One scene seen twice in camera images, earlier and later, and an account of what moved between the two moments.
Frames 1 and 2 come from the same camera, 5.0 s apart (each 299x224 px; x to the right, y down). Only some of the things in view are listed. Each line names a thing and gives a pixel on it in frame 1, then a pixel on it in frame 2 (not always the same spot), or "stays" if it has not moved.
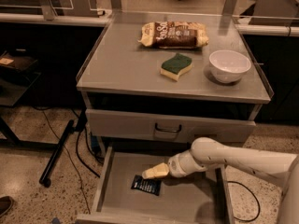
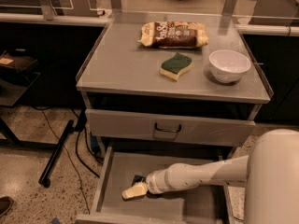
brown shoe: x=6 y=204 stays
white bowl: x=227 y=66 stays
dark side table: x=18 y=75 stays
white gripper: x=173 y=165 to x=154 y=182
